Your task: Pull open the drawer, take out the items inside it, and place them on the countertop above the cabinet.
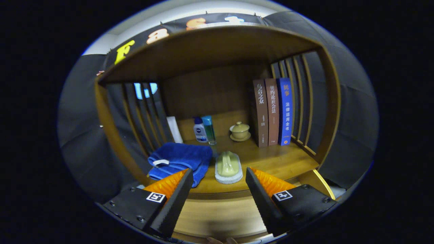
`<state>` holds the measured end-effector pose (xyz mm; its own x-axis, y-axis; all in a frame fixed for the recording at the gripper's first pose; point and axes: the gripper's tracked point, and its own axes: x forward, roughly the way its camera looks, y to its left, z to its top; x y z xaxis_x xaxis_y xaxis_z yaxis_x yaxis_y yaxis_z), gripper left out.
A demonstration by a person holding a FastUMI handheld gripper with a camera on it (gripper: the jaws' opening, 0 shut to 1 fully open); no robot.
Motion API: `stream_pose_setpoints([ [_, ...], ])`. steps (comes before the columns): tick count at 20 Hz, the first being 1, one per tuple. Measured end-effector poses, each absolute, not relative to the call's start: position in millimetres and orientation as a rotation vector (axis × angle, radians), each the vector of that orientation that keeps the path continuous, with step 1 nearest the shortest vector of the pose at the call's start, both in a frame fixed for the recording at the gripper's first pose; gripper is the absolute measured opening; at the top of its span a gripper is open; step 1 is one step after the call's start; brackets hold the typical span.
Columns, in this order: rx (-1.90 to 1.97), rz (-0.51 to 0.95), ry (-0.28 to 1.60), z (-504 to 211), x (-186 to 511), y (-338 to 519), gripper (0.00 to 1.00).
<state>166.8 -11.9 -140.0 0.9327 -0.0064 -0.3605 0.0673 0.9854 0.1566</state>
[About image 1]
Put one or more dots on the reddish brown book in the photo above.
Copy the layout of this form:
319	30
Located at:
273	112

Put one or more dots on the black backdrop cloth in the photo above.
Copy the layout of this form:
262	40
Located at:
356	118

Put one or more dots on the dark brown book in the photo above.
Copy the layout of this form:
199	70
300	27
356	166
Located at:
261	112

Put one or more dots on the wooden cabinet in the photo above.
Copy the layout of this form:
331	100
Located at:
210	91

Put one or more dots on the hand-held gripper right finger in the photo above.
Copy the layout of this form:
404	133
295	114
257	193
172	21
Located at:
266	206

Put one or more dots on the green scrub brush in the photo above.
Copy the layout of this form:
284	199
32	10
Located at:
228	166

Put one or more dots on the wooden countertop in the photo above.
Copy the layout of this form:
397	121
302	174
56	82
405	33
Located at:
271	159

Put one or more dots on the blue book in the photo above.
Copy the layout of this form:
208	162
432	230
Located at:
285	112

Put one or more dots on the white bottle with blue cap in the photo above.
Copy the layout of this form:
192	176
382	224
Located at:
200	133

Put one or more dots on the blue towel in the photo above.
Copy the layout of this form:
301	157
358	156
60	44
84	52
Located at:
183	156

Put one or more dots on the teal bottle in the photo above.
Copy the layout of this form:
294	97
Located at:
208	127

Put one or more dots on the wooden drawer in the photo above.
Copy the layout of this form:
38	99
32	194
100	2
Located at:
220	213

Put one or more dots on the white tube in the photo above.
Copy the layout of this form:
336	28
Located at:
174	130

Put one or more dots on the beige lidded teacup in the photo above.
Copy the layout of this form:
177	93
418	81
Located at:
240	131

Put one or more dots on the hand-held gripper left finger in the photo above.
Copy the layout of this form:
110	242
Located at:
174	206

